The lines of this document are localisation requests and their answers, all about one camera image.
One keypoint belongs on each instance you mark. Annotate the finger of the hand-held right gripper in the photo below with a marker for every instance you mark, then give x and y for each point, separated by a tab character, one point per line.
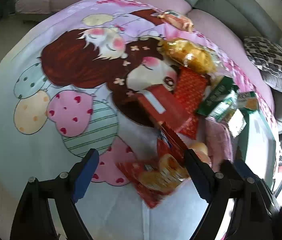
240	167

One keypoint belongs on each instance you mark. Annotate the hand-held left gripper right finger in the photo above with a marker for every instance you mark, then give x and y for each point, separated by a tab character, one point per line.
200	177

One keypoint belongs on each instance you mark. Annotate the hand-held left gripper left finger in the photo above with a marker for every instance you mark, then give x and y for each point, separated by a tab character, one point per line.
86	175

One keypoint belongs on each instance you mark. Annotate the orange jelly cup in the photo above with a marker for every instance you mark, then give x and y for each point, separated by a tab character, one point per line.
200	148

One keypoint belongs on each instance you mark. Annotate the teal-rimmed white cardboard box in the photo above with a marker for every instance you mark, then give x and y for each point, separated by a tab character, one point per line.
258	140

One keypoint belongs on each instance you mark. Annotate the pink snack packet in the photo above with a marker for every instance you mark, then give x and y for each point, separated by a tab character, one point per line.
217	140

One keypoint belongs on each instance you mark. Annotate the white green zigzag-edge packet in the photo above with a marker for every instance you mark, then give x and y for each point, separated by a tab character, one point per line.
235	125

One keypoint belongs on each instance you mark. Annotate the red pastry packet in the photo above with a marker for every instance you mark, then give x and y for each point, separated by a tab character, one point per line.
153	180

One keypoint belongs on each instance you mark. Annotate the green orange snack packet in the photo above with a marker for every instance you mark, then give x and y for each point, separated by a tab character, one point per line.
247	101

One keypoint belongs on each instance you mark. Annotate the green white biscuit packet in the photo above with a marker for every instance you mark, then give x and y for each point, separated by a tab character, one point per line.
215	97

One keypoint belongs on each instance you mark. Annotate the plain red white-strip packet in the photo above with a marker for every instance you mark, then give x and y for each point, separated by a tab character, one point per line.
168	100

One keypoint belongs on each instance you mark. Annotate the red patterned wafer packet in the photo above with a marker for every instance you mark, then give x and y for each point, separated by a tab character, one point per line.
189	92

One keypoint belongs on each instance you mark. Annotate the yellow snack packet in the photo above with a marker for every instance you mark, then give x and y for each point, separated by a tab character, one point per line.
188	53

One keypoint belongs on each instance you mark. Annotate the small orange snack packet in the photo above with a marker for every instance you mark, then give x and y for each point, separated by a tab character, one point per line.
177	20

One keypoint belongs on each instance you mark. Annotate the printed cartoon blanket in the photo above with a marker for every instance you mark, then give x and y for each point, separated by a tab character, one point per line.
56	135

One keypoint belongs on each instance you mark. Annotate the grey pillow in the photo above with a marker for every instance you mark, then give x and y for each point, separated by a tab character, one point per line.
280	85

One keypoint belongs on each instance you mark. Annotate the black white patterned pillow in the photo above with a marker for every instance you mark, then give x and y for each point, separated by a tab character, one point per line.
270	55

